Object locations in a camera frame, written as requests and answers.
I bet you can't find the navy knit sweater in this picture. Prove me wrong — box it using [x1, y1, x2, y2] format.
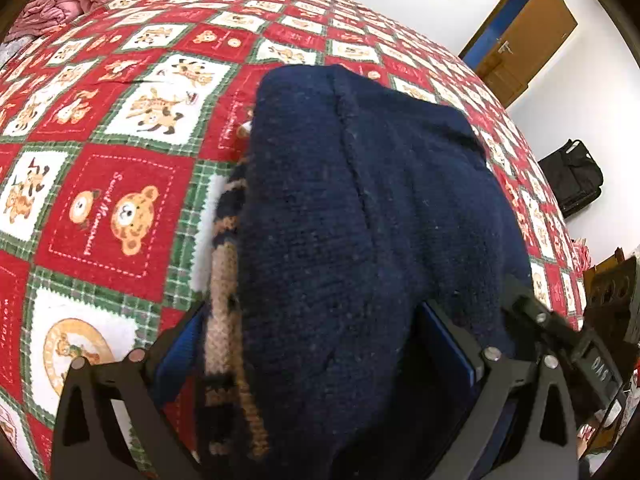
[202, 64, 537, 480]

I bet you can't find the brown wooden door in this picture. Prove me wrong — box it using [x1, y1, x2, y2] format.
[458, 0, 579, 109]

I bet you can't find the red checkered bear bedspread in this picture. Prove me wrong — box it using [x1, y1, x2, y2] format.
[0, 0, 589, 480]

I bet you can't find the black bag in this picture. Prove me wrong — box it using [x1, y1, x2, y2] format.
[537, 138, 605, 219]

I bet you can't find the grey cloth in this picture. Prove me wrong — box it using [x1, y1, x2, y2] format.
[0, 39, 22, 68]

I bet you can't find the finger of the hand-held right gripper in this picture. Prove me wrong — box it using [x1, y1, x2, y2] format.
[501, 274, 569, 350]

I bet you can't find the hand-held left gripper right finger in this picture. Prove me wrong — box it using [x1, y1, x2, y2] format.
[417, 300, 581, 480]

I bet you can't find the red printed cloth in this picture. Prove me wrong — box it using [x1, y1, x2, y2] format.
[571, 236, 597, 270]

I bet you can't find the wooden cabinet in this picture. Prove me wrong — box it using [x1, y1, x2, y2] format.
[581, 247, 640, 343]

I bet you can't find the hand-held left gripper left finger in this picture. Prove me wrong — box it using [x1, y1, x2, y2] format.
[52, 302, 211, 480]

